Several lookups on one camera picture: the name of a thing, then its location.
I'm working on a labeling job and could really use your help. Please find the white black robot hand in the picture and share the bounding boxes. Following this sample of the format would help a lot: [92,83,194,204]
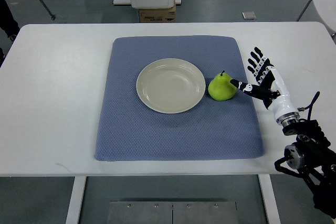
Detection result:
[230,47,299,127]

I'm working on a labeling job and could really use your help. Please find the green pear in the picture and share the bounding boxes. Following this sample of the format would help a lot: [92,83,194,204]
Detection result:
[208,71,237,101]

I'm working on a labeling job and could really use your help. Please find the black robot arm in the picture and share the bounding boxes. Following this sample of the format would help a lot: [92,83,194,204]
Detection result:
[275,92,335,219]

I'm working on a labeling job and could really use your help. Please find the grey floor outlet plate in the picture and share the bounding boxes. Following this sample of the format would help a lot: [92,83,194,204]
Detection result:
[242,11,257,20]

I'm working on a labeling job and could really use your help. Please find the cream ceramic plate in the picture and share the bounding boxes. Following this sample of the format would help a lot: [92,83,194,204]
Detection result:
[136,58,206,114]

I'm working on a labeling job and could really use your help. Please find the blue textured cloth mat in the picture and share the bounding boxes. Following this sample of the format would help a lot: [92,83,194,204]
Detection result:
[94,35,264,161]

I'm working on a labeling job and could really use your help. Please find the right white table leg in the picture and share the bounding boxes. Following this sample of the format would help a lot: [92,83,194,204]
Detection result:
[258,174,281,224]

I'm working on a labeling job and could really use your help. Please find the white table leg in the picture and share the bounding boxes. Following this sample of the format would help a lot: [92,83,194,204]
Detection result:
[258,174,281,224]
[66,176,87,224]

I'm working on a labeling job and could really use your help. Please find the cardboard box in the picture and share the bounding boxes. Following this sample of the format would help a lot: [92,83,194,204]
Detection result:
[138,5,176,23]

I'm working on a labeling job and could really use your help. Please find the left white table leg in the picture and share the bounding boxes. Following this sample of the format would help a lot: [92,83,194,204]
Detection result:
[66,176,87,224]

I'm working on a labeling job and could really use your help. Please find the person in dark clothes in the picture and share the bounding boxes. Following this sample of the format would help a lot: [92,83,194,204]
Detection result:
[0,0,21,67]

